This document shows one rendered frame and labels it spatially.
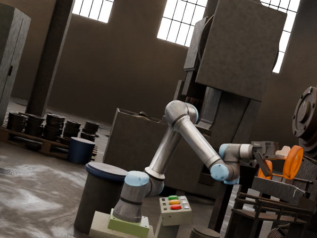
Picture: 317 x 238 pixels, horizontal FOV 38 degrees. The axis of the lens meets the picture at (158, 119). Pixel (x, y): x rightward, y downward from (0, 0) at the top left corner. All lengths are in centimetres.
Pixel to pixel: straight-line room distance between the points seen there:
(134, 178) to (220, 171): 45
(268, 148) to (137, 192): 66
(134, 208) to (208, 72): 295
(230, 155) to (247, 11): 317
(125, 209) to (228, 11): 327
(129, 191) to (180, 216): 66
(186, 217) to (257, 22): 379
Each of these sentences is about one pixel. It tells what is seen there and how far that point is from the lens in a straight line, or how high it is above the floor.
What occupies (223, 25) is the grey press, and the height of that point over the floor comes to 194.
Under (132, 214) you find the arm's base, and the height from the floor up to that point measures 39.
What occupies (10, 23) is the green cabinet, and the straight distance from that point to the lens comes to 520.
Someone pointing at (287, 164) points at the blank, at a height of 85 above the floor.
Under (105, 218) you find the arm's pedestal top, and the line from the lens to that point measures 242.
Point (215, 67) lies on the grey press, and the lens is 503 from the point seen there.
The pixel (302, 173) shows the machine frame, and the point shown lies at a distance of 282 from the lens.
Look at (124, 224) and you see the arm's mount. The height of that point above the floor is 34.
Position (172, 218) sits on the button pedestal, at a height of 57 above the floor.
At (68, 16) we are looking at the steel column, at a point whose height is 202.
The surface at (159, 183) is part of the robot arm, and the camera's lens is 238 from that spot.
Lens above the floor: 96
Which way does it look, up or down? 2 degrees down
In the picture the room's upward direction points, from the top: 16 degrees clockwise
